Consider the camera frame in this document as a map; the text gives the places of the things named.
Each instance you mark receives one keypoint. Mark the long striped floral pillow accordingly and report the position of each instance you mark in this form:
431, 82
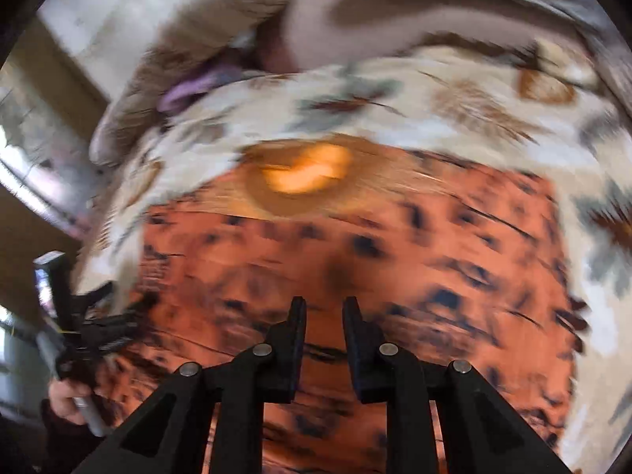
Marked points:
197, 44

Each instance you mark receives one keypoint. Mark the orange black floral garment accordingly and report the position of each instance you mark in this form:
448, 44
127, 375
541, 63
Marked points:
444, 237

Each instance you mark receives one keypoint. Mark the person's left forearm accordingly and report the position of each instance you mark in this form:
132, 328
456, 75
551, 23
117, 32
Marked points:
64, 444

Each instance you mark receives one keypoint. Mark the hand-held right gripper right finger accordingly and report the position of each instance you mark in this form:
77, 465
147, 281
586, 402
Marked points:
351, 355

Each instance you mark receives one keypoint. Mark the cream leaf printed blanket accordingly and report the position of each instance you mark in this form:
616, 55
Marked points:
395, 98

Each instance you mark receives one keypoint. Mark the brown bed sheet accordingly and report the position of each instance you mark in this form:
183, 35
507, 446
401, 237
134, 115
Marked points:
345, 24

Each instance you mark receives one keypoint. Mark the person's left hand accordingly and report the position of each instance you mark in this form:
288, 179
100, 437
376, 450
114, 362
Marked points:
66, 400

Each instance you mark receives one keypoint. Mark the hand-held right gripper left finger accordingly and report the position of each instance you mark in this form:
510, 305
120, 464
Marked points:
298, 355

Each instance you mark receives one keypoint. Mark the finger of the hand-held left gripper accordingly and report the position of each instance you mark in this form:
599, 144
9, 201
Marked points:
116, 331

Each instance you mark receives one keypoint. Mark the purple cloth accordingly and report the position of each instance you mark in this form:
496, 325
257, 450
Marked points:
192, 91

